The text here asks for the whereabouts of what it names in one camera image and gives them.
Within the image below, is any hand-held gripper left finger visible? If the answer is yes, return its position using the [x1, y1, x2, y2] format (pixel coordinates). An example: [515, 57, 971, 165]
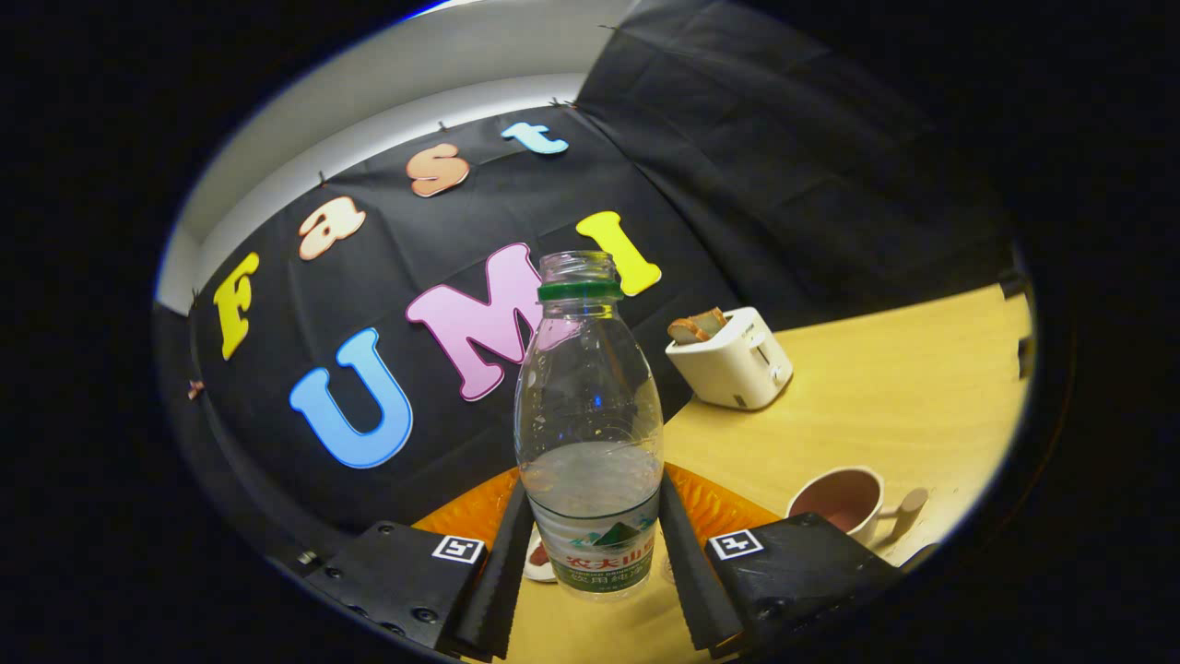
[304, 466, 536, 661]

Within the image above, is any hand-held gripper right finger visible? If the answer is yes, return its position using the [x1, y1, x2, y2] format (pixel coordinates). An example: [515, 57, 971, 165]
[657, 463, 904, 658]

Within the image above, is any clear plastic juice bottle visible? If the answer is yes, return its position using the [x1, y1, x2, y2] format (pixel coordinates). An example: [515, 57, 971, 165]
[513, 250, 665, 602]

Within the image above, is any cream cup with wooden handle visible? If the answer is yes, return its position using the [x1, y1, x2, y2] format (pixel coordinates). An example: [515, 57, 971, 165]
[785, 466, 930, 547]

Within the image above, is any white round plate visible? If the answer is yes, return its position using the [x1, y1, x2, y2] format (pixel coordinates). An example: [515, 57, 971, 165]
[523, 526, 559, 584]

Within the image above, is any white toaster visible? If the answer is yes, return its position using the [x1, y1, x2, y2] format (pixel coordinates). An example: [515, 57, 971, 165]
[666, 306, 794, 411]

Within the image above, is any wooden table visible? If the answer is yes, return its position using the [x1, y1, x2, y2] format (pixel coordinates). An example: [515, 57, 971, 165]
[415, 281, 1033, 664]

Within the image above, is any black backdrop cloth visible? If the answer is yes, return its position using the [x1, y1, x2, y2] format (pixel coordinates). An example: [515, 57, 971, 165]
[152, 0, 1024, 573]

